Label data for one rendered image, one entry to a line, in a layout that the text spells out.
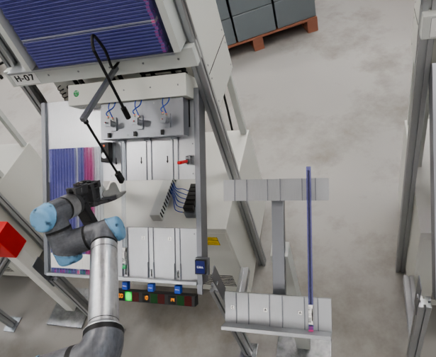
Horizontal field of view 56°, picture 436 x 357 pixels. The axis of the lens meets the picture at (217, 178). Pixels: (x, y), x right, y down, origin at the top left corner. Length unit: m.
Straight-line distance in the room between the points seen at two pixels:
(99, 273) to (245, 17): 3.16
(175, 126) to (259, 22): 2.65
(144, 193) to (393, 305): 1.32
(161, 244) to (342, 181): 1.45
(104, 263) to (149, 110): 0.62
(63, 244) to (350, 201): 1.77
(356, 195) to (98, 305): 1.86
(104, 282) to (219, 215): 0.82
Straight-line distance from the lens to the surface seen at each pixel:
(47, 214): 1.25
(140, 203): 2.03
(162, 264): 1.59
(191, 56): 1.41
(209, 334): 2.25
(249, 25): 4.00
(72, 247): 1.28
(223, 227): 1.78
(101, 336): 1.04
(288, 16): 4.09
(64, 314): 2.68
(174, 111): 1.48
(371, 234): 2.44
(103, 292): 1.11
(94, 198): 1.41
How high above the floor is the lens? 1.99
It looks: 44 degrees down
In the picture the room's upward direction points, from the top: 20 degrees counter-clockwise
